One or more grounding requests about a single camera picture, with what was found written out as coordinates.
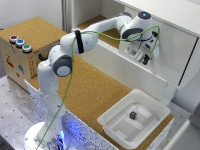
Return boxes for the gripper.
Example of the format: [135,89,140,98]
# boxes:
[124,38,160,66]

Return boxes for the white sliding door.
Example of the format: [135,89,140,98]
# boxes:
[117,19,200,90]

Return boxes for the white cabinet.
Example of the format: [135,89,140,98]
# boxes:
[71,0,200,108]

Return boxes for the purple block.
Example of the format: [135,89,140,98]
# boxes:
[129,111,138,120]

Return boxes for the white plastic box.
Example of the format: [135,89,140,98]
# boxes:
[96,88,172,150]

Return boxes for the green button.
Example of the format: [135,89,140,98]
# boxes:
[21,43,33,54]

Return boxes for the blue button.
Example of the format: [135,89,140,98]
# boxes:
[15,38,26,49]

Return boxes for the red button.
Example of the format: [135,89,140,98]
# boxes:
[8,34,19,45]

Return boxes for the black door handle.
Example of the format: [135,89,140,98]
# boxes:
[142,54,151,66]

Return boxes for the green cable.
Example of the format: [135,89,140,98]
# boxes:
[34,25,161,150]

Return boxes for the black drawer handle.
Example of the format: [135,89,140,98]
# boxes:
[38,54,48,62]

